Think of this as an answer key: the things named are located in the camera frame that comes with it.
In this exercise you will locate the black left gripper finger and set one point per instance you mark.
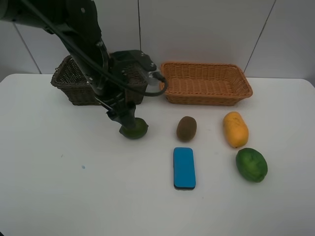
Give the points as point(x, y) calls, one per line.
point(125, 118)

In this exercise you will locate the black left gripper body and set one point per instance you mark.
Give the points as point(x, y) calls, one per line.
point(117, 105)

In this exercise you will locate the smooth green lime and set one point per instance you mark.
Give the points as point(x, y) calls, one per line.
point(138, 131)

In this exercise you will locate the yellow mango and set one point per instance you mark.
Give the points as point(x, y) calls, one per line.
point(235, 130)

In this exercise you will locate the bumpy green citrus fruit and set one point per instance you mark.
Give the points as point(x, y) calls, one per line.
point(251, 164)

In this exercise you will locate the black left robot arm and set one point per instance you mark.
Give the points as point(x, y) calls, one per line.
point(75, 23)

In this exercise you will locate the dark brown wicker basket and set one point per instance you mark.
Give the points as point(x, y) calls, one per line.
point(70, 80)

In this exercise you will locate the brown kiwi fruit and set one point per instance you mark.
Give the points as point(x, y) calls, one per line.
point(186, 129)

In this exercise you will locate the orange wicker basket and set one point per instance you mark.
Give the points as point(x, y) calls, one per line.
point(215, 84)

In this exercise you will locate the blue whiteboard eraser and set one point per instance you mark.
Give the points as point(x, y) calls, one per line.
point(183, 168)

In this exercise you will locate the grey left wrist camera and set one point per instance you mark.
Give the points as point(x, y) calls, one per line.
point(130, 64)

